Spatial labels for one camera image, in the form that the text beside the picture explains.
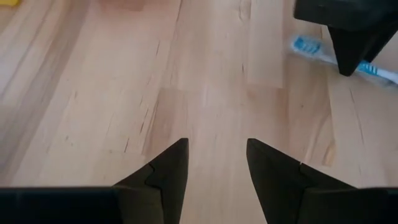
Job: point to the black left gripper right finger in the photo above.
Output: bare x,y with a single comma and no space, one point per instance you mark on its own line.
273,186

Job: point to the blue toothbrush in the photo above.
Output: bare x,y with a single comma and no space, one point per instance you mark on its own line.
306,45

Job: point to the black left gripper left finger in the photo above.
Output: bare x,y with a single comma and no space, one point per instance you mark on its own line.
168,186

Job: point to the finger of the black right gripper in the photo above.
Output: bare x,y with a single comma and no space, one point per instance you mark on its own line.
351,46

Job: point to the yellow plastic basket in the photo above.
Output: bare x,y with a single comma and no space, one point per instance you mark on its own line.
9,2

